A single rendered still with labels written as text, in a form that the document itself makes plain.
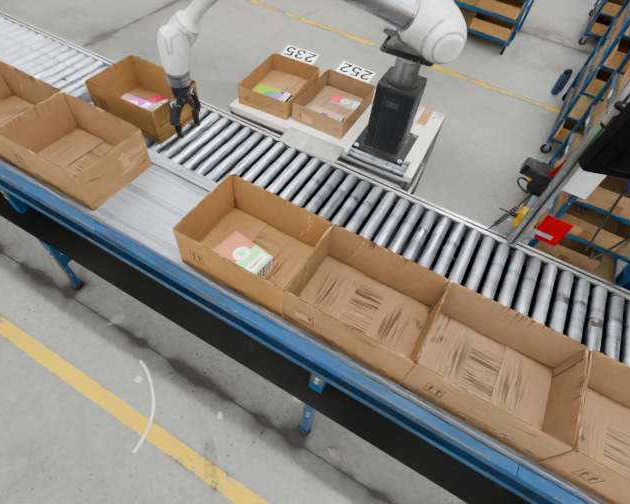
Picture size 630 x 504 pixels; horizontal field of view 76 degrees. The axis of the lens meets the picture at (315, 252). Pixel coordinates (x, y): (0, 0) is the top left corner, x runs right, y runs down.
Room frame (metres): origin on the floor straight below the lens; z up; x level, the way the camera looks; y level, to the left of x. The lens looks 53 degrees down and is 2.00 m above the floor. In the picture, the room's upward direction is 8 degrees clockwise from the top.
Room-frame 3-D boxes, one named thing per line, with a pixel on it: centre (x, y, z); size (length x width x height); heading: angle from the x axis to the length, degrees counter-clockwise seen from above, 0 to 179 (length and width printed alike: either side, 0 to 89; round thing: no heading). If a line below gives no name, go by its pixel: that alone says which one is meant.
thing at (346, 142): (1.87, -0.02, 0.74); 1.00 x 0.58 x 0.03; 70
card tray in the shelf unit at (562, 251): (1.60, -1.40, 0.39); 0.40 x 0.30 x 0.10; 157
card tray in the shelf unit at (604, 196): (1.59, -1.40, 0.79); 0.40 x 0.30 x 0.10; 158
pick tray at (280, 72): (1.93, 0.31, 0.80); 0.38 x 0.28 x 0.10; 162
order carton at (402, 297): (0.62, -0.17, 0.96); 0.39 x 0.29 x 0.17; 67
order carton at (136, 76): (1.61, 0.89, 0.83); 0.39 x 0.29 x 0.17; 68
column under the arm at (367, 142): (1.66, -0.27, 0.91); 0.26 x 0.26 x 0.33; 70
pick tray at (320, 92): (1.85, 0.01, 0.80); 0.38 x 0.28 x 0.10; 158
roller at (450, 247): (0.97, -0.51, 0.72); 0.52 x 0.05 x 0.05; 157
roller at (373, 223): (1.09, -0.21, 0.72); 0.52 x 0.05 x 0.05; 157
